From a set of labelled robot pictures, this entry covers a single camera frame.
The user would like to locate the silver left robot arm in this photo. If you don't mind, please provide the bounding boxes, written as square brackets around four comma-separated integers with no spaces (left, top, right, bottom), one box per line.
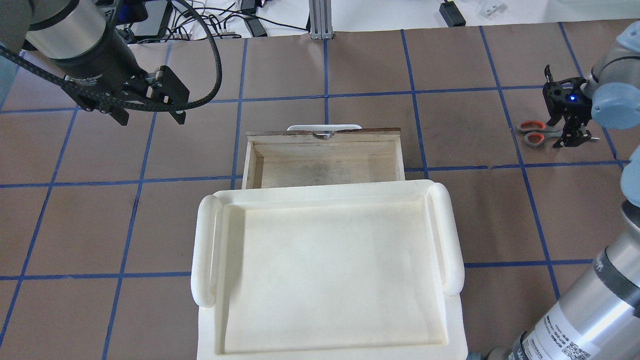
[1,0,190,126]

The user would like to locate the white plastic tray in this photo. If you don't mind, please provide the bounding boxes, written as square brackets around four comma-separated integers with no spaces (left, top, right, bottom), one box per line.
[190,179,468,360]

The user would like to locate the grey orange scissors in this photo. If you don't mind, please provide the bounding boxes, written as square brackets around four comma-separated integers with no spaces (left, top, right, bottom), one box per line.
[516,120,601,148]

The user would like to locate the black braided left cable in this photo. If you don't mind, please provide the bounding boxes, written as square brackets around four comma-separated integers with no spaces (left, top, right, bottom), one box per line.
[0,0,223,112]

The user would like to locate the aluminium frame post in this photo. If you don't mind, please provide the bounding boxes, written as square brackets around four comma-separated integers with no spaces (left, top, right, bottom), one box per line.
[308,0,335,40]

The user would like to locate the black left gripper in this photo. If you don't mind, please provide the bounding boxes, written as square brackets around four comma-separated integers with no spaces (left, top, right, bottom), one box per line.
[59,28,190,126]

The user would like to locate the wooden drawer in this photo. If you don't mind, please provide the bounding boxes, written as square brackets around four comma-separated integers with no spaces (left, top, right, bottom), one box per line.
[241,127,406,189]

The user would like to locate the black power adapter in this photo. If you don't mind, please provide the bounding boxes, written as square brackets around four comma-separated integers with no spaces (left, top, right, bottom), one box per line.
[438,0,467,28]

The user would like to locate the white drawer handle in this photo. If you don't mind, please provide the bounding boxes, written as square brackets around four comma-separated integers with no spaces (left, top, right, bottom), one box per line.
[286,124,362,132]

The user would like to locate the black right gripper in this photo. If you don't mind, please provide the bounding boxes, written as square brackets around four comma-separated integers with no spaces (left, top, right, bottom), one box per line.
[542,64,592,149]

